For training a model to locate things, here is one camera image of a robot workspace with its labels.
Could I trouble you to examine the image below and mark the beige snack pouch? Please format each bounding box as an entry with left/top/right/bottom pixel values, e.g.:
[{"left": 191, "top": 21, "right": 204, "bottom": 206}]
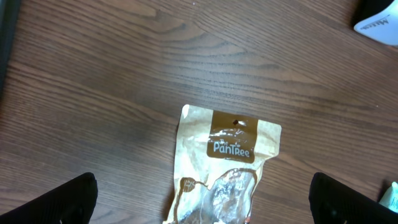
[{"left": 165, "top": 105, "right": 282, "bottom": 223}]

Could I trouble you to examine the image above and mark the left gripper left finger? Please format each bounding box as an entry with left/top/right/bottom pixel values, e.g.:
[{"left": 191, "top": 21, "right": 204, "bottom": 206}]
[{"left": 1, "top": 172, "right": 98, "bottom": 224}]

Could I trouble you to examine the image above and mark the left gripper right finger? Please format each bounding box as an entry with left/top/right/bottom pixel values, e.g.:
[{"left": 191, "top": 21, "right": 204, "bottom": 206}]
[{"left": 308, "top": 172, "right": 397, "bottom": 224}]

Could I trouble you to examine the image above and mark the white barcode scanner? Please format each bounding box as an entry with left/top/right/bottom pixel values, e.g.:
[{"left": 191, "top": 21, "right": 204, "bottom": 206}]
[{"left": 351, "top": 0, "right": 397, "bottom": 47}]

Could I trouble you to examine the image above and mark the teal wet wipes pack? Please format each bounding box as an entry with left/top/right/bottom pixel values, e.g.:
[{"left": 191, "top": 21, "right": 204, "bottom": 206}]
[{"left": 379, "top": 182, "right": 398, "bottom": 213}]

